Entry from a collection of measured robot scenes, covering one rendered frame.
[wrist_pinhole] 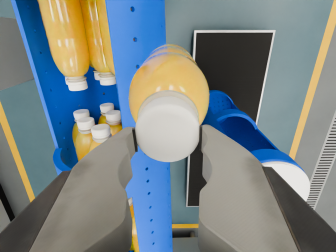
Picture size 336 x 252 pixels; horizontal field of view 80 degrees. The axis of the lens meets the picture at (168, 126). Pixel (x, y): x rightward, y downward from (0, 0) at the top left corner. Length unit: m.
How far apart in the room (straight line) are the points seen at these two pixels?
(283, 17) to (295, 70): 0.40
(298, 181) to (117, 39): 0.69
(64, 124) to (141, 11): 0.36
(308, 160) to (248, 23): 1.35
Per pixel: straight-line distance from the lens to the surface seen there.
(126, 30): 0.35
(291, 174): 0.77
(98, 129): 0.44
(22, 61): 1.30
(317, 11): 1.87
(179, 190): 2.10
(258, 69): 1.56
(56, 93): 0.57
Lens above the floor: 1.55
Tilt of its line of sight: 66 degrees down
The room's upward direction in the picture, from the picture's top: 178 degrees clockwise
